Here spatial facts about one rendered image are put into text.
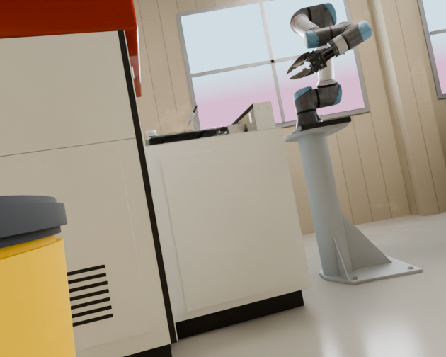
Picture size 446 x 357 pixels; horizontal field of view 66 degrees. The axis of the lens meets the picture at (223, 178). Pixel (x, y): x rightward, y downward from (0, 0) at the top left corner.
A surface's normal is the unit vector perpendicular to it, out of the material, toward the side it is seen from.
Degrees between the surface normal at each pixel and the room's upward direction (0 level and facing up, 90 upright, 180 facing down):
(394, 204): 90
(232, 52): 90
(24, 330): 93
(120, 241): 90
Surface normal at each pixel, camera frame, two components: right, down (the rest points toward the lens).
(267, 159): 0.21, -0.08
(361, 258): 0.00, -0.04
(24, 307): 0.99, -0.14
